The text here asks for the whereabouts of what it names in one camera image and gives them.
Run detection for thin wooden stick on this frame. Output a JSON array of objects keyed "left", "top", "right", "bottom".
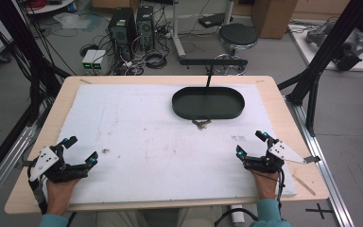
[{"left": 292, "top": 174, "right": 318, "bottom": 197}]

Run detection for flat black box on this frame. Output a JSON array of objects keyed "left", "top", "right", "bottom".
[{"left": 198, "top": 12, "right": 234, "bottom": 29}]

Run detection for cardboard box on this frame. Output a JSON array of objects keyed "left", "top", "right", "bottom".
[{"left": 251, "top": 0, "right": 299, "bottom": 40}]

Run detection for black round stool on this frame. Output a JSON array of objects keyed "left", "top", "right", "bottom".
[{"left": 213, "top": 22, "right": 260, "bottom": 76}]

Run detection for person's right hand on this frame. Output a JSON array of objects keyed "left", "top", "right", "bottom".
[{"left": 251, "top": 169, "right": 280, "bottom": 201}]

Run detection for aluminium rail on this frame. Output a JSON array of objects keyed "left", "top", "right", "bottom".
[
  {"left": 0, "top": 103, "right": 50, "bottom": 216},
  {"left": 285, "top": 96, "right": 355, "bottom": 227}
]

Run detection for white floor board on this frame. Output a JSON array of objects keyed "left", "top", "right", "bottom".
[{"left": 287, "top": 24, "right": 363, "bottom": 74}]

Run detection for person's left hand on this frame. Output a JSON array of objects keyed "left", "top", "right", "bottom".
[{"left": 44, "top": 177, "right": 82, "bottom": 216}]

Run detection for black metal frame strut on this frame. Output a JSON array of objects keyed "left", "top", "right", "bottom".
[
  {"left": 0, "top": 0, "right": 72, "bottom": 127},
  {"left": 277, "top": 0, "right": 363, "bottom": 138}
]

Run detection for black computer tower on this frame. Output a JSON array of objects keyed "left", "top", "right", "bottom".
[
  {"left": 107, "top": 7, "right": 138, "bottom": 67},
  {"left": 135, "top": 5, "right": 156, "bottom": 51}
]

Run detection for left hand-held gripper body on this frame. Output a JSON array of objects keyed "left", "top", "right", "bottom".
[{"left": 27, "top": 143, "right": 91, "bottom": 184}]

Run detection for small metal key bunch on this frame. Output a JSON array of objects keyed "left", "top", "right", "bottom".
[{"left": 191, "top": 118, "right": 213, "bottom": 131}]

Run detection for person's legs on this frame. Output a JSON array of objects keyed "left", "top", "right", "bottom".
[{"left": 69, "top": 208, "right": 234, "bottom": 227}]

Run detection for black oval tray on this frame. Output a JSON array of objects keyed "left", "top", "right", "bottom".
[{"left": 171, "top": 86, "right": 246, "bottom": 121}]

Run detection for white foam board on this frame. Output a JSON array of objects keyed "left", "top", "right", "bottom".
[{"left": 43, "top": 82, "right": 298, "bottom": 206}]

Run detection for black t-shaped stand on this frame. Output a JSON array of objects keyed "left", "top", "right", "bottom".
[{"left": 179, "top": 58, "right": 249, "bottom": 89}]

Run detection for white power supply box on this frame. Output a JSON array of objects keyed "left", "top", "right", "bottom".
[
  {"left": 80, "top": 48, "right": 98, "bottom": 76},
  {"left": 92, "top": 49, "right": 108, "bottom": 76}
]

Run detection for coiled black cables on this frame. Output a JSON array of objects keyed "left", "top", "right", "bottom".
[{"left": 143, "top": 49, "right": 169, "bottom": 70}]

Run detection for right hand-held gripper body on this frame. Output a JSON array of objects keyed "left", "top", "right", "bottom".
[{"left": 243, "top": 140, "right": 322, "bottom": 174}]

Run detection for grey and black device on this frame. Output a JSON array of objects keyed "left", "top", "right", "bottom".
[{"left": 304, "top": 21, "right": 363, "bottom": 72}]

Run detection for white desk leg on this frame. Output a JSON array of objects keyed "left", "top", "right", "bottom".
[{"left": 171, "top": 0, "right": 187, "bottom": 59}]

